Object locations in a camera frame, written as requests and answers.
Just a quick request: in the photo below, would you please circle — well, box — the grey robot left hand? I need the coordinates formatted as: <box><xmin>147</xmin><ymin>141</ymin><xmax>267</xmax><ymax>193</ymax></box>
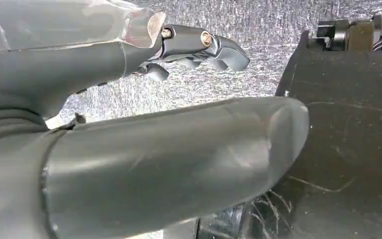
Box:
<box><xmin>0</xmin><ymin>0</ymin><xmax>309</xmax><ymax>239</ymax></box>

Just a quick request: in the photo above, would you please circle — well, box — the robot left arm ribbed sleeve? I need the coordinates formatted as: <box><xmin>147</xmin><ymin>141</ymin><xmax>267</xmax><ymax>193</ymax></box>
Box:
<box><xmin>0</xmin><ymin>107</ymin><xmax>50</xmax><ymax>144</ymax></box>

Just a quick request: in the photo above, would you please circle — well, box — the black robot leg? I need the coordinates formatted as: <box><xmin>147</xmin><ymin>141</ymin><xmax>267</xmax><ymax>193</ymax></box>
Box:
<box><xmin>197</xmin><ymin>14</ymin><xmax>382</xmax><ymax>239</ymax></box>

